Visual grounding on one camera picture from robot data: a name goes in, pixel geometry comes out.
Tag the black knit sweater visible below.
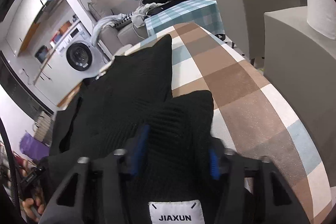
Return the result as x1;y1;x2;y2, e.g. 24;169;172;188
39;34;253;224

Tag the grey white clothes pile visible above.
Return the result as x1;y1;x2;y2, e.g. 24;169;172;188
130;2;161;28

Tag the person left hand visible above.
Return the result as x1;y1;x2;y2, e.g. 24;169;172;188
22;197;45;223

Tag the checkered brown blue tablecloth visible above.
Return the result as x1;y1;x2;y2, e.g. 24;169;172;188
126;23;332;223

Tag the white front-load washing machine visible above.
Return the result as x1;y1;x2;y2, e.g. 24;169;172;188
53;21;111;88

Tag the purple bag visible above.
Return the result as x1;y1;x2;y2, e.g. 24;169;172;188
19;132;50;161

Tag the wooden shoe rack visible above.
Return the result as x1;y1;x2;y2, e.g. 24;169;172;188
1;140;43;201

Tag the grey sofa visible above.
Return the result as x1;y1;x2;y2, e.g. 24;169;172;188
88;2;148;54

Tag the light blanket on sofa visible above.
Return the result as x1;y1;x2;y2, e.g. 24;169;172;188
90;14;127;47

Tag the white cabinet with counter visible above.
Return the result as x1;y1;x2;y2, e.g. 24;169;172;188
31;50;87;107

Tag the teal checkered cloth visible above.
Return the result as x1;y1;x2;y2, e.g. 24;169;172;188
145;0;225;36

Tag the grey side table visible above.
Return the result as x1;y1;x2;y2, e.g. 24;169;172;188
216;0;307;64

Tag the white paper roll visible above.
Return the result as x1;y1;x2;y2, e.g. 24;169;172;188
307;0;336;40

